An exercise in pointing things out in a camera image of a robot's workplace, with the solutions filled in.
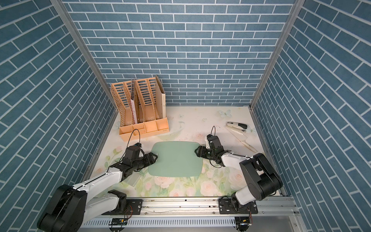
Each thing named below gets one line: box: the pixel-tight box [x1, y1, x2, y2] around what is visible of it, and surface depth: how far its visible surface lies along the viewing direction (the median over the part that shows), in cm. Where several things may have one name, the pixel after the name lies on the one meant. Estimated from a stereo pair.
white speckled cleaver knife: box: [224, 124, 258, 154], surface depth 106 cm
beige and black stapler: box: [225, 121, 248, 132], surface depth 107 cm
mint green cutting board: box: [147, 141, 203, 178], surface depth 93 cm
